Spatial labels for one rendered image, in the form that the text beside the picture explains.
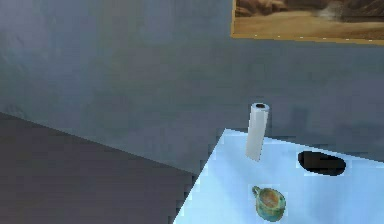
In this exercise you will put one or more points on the green ceramic cup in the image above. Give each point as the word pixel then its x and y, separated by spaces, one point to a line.
pixel 270 203

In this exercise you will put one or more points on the gold framed landscape picture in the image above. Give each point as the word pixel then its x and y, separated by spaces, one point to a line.
pixel 310 20

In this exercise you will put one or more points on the white paper towel roll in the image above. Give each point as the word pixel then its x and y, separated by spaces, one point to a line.
pixel 257 133

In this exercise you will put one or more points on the pale blue table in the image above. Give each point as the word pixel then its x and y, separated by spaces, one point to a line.
pixel 316 196

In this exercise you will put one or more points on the black oval dish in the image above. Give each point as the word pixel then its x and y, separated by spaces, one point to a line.
pixel 321 163

